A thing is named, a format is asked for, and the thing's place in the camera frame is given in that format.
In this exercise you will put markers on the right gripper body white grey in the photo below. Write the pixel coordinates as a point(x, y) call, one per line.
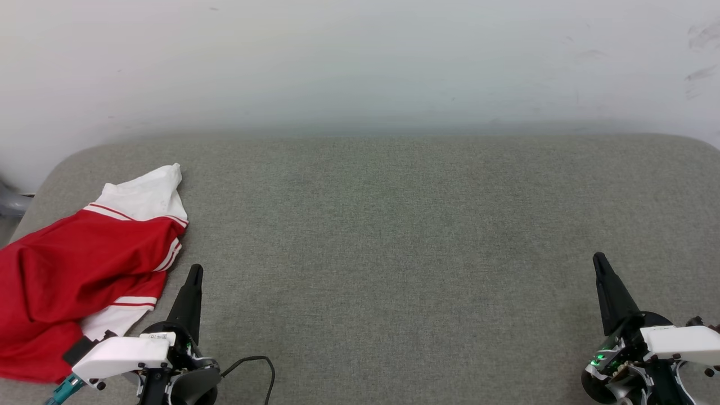
point(675, 343)

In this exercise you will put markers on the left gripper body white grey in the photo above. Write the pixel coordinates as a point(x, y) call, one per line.
point(129, 354)

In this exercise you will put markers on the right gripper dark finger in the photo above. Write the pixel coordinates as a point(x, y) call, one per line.
point(613, 298)

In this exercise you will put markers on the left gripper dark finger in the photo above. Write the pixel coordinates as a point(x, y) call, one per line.
point(190, 304)

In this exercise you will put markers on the red and white garment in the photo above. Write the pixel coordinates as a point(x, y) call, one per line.
point(67, 264)

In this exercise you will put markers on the grey metal pipe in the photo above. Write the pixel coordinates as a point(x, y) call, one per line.
point(11, 205)

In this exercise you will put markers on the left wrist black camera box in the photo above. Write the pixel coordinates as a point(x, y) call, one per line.
point(79, 350)

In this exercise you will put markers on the teal connector left wrist camera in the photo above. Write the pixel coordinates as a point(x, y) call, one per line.
point(66, 389)

